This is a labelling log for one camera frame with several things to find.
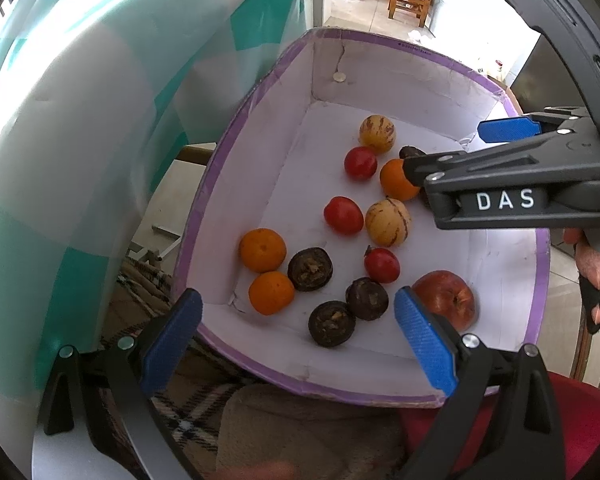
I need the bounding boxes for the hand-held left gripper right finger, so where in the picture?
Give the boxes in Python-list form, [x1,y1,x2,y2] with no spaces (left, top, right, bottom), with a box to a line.
[394,286,568,480]

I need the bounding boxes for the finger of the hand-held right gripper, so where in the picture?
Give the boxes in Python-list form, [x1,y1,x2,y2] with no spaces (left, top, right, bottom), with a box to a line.
[402,124,600,231]
[477,106,594,144]

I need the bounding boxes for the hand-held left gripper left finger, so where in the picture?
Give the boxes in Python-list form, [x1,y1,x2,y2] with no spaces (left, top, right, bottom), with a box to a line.
[39,287,203,480]

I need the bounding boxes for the red apple with stem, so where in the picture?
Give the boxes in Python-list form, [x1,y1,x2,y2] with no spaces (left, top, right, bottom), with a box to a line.
[411,270,476,333]

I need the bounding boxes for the small red tomato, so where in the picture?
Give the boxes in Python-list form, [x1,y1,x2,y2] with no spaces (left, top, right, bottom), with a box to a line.
[343,146,378,181]
[363,246,401,284]

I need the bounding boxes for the small orange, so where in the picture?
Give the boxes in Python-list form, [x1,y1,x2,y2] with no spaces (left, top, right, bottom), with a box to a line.
[248,271,296,316]
[380,158,421,202]

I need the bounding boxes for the striped yellow pepino melon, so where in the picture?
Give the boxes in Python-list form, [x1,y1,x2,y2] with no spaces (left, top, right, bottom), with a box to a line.
[365,198,412,247]
[358,114,397,153]

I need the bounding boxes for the large orange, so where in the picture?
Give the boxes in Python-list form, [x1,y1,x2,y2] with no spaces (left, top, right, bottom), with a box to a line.
[238,228,287,273]

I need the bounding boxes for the large red tomato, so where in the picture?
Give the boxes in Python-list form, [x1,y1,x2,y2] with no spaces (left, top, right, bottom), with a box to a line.
[323,196,364,236]

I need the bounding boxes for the purple rimmed white cardboard box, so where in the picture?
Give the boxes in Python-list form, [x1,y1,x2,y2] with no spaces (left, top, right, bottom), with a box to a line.
[172,27,552,409]

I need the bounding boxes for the person's right hand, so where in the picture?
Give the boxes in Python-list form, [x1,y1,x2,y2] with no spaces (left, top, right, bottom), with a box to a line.
[562,227,600,336]

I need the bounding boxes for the plaid blanket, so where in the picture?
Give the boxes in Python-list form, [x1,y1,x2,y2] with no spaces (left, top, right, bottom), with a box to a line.
[100,255,261,480]

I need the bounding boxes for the wooden chair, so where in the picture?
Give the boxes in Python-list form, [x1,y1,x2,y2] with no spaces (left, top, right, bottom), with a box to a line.
[387,0,438,28]

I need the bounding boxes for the red chair seat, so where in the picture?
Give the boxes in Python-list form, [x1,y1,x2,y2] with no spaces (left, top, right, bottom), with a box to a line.
[400,372,600,480]

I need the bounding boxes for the green checked plastic tablecloth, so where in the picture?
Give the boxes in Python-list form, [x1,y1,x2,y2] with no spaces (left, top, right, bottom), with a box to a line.
[0,0,311,480]

